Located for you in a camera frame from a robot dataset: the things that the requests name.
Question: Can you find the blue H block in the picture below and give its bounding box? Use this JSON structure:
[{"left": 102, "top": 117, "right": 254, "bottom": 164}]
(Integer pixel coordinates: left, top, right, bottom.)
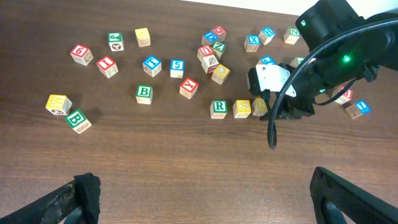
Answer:
[{"left": 259, "top": 27, "right": 275, "bottom": 45}]

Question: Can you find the right camera cable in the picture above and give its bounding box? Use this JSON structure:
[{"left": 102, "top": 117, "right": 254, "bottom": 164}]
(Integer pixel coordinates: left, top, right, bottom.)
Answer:
[{"left": 267, "top": 17, "right": 398, "bottom": 150}]

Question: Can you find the green Z block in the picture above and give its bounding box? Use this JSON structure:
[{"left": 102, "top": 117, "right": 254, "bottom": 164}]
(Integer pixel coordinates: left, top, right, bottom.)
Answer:
[{"left": 211, "top": 41, "right": 226, "bottom": 60}]

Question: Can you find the green V block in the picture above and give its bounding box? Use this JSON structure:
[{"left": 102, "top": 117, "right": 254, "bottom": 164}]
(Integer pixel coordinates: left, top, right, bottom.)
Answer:
[{"left": 290, "top": 57, "right": 304, "bottom": 68}]

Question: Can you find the green J block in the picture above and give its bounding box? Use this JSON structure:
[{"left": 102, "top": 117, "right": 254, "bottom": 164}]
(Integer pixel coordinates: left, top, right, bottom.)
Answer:
[{"left": 108, "top": 32, "right": 124, "bottom": 51}]

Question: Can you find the green R block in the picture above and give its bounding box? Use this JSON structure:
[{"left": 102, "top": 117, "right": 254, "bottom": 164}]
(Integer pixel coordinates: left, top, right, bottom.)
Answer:
[{"left": 210, "top": 100, "right": 228, "bottom": 119}]

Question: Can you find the green b block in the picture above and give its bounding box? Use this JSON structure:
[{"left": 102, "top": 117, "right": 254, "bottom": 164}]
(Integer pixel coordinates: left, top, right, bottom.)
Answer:
[
  {"left": 65, "top": 110, "right": 92, "bottom": 134},
  {"left": 136, "top": 85, "right": 153, "bottom": 105}
]

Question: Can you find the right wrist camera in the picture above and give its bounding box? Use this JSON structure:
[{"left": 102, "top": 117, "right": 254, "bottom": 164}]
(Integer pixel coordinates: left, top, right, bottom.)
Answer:
[{"left": 246, "top": 64, "right": 290, "bottom": 96}]

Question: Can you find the blue P block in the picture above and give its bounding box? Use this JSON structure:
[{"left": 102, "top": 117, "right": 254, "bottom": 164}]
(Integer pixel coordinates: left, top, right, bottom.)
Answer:
[{"left": 257, "top": 55, "right": 276, "bottom": 65}]

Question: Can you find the yellow M block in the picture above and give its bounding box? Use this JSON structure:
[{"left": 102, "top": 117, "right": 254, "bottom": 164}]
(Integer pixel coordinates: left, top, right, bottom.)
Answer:
[{"left": 45, "top": 95, "right": 72, "bottom": 116}]

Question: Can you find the leaf picture block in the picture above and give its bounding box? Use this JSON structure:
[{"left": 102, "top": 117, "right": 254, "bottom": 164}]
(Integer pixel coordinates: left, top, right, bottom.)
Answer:
[{"left": 201, "top": 55, "right": 220, "bottom": 74}]

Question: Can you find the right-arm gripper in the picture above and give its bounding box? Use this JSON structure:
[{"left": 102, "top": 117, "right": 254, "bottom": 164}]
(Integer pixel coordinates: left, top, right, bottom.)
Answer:
[{"left": 261, "top": 62, "right": 330, "bottom": 119}]

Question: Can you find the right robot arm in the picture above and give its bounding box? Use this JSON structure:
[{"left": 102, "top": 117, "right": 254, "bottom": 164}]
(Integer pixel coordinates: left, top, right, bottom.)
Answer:
[{"left": 261, "top": 1, "right": 397, "bottom": 121}]

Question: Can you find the red Q block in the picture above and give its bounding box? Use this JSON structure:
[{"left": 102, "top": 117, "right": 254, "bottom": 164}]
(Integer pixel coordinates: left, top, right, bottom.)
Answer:
[{"left": 211, "top": 26, "right": 227, "bottom": 42}]

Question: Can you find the red 3 block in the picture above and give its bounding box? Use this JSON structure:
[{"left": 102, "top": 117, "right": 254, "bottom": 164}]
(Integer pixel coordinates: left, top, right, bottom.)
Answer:
[{"left": 331, "top": 85, "right": 353, "bottom": 105}]

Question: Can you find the red I block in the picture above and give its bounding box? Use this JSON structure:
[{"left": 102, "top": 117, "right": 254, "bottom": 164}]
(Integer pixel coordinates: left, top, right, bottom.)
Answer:
[{"left": 96, "top": 56, "right": 119, "bottom": 78}]

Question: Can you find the green B block centre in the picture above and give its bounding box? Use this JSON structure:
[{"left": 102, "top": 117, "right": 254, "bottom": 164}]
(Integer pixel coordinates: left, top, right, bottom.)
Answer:
[{"left": 136, "top": 85, "right": 153, "bottom": 105}]

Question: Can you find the red Y block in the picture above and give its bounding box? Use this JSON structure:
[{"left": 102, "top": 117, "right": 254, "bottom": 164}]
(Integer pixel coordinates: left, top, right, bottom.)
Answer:
[{"left": 180, "top": 77, "right": 198, "bottom": 100}]

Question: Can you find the yellow block far left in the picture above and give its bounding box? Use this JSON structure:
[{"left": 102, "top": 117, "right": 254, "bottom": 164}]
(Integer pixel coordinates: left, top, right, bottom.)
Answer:
[{"left": 135, "top": 27, "right": 151, "bottom": 47}]

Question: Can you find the blue 5 block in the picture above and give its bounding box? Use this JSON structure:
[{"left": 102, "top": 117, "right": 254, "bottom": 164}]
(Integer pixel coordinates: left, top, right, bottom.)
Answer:
[{"left": 170, "top": 59, "right": 185, "bottom": 78}]

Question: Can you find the blue 1 block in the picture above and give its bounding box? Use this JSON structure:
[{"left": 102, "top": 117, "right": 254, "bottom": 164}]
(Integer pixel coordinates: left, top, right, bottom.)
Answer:
[{"left": 345, "top": 100, "right": 371, "bottom": 119}]

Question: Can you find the green N block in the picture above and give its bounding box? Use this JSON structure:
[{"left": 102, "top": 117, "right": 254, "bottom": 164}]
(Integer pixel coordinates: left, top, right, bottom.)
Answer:
[{"left": 284, "top": 27, "right": 300, "bottom": 45}]

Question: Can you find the red U block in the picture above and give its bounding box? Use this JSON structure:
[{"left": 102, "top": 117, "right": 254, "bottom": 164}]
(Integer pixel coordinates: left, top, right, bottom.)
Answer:
[{"left": 197, "top": 45, "right": 215, "bottom": 62}]

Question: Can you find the red 6 block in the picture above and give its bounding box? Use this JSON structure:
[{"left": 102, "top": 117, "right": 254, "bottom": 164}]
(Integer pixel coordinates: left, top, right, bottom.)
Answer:
[{"left": 70, "top": 44, "right": 93, "bottom": 66}]

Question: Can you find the yellow C block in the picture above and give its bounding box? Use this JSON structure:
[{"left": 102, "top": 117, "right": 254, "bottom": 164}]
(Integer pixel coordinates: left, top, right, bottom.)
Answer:
[{"left": 211, "top": 64, "right": 230, "bottom": 85}]

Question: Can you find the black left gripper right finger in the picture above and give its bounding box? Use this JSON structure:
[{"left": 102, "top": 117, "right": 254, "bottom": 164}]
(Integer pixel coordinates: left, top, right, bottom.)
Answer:
[{"left": 310, "top": 167, "right": 397, "bottom": 224}]

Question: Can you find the green B block left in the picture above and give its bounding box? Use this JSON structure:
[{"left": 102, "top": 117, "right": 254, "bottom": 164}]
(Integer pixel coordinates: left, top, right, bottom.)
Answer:
[{"left": 65, "top": 110, "right": 92, "bottom": 134}]

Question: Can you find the blue X block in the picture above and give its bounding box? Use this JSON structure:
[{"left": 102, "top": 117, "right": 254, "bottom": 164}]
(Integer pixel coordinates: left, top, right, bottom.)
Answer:
[{"left": 244, "top": 35, "right": 261, "bottom": 52}]

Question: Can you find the blue D block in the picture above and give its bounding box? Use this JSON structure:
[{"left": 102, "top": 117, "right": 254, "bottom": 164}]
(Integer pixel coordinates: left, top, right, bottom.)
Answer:
[{"left": 201, "top": 31, "right": 218, "bottom": 45}]

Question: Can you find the yellow S block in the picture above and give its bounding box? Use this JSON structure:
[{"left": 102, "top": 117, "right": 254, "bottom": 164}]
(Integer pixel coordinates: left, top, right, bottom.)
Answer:
[
  {"left": 233, "top": 100, "right": 252, "bottom": 118},
  {"left": 251, "top": 98, "right": 268, "bottom": 116}
]

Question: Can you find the blue T block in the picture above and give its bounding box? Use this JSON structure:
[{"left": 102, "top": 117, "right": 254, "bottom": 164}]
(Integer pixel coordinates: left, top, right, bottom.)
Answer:
[{"left": 142, "top": 55, "right": 162, "bottom": 77}]

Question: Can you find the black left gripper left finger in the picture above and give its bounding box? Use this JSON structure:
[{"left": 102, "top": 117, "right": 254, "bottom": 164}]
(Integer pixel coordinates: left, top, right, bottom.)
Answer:
[{"left": 1, "top": 173, "right": 101, "bottom": 224}]

